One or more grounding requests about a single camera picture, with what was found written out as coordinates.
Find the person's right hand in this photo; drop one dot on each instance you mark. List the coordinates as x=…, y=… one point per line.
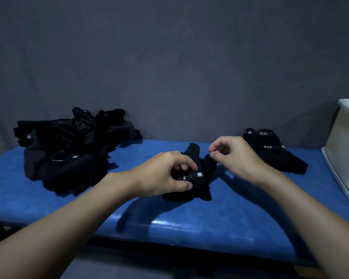
x=241, y=159

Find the person's left hand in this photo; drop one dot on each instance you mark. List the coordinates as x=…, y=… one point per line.
x=157, y=177

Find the pile of black gloves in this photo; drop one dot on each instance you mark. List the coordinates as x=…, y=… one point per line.
x=67, y=156

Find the white storage box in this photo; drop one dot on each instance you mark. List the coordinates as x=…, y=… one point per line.
x=346, y=148

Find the person's right forearm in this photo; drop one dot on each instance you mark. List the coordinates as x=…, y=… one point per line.
x=314, y=223

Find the person's left forearm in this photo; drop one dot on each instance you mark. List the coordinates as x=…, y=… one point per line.
x=55, y=226

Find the blue padded bench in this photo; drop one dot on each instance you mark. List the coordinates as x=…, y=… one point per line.
x=221, y=212

